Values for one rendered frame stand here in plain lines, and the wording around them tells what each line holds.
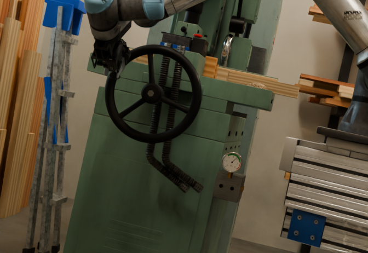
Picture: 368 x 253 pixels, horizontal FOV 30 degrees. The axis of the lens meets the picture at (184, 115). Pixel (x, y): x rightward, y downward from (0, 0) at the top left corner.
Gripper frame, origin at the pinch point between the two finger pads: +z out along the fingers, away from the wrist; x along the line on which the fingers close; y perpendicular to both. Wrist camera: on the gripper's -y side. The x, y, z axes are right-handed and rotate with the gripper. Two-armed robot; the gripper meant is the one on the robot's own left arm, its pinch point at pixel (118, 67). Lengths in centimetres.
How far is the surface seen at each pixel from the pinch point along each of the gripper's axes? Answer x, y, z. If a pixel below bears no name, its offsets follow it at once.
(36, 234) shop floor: -65, 3, 167
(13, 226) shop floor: -79, 2, 169
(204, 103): 23.1, -7.7, 22.7
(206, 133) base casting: 25.8, 0.1, 27.2
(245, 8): 25, -57, 33
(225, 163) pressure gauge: 34.1, 9.7, 25.5
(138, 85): 0.9, -8.9, 22.1
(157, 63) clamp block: 7.9, -10.6, 10.1
